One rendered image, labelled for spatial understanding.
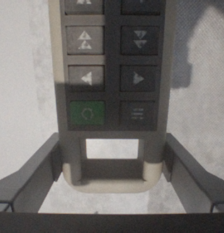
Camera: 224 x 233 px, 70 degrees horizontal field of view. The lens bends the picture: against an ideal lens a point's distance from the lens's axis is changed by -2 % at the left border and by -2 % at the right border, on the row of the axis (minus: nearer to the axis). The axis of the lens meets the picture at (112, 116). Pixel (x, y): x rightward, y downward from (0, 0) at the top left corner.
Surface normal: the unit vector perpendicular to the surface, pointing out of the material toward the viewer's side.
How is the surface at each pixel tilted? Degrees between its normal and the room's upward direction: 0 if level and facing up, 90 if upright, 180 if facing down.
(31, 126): 1
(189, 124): 0
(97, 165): 90
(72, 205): 0
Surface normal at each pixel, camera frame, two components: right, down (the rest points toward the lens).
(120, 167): 0.00, -0.96
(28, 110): -0.02, 0.26
